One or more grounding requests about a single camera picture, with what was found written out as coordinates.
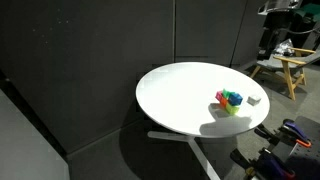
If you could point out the gray block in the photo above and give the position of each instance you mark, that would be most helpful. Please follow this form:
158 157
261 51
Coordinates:
253 100

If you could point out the white cabinet corner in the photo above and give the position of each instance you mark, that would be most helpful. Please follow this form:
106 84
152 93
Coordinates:
24 153

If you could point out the blue spring clamp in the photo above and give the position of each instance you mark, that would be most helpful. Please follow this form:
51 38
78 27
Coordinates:
288 133
266 167

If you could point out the round white table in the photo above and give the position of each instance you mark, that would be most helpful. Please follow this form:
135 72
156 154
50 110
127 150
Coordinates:
181 97

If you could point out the upper blue spring clamp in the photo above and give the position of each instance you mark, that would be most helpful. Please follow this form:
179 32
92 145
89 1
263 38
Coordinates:
288 133

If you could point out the magenta block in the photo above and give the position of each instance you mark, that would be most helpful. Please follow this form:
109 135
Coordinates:
218 95

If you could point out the orange block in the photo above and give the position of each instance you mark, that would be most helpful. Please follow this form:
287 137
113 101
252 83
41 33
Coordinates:
223 101

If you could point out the lower blue spring clamp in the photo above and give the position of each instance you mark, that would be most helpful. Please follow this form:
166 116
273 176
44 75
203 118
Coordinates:
266 167

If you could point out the blue block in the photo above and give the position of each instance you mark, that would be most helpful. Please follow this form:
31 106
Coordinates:
235 99

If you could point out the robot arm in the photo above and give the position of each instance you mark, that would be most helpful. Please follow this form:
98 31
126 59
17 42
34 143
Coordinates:
278 6

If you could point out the lime green block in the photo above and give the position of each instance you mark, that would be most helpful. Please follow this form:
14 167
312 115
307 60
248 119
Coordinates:
232 110

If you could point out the wooden lounge chair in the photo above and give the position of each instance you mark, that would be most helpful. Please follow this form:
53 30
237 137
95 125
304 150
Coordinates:
289 69

